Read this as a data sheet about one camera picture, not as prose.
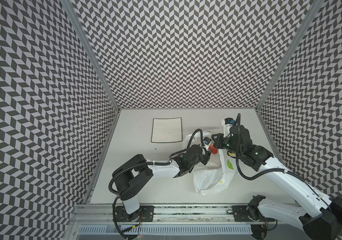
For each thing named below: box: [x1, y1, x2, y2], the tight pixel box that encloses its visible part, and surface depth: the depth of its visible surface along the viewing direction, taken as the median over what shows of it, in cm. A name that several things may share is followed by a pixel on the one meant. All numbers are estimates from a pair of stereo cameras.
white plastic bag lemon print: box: [183, 131, 238, 197], surface depth 72 cm
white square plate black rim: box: [151, 117, 183, 143], surface depth 107 cm
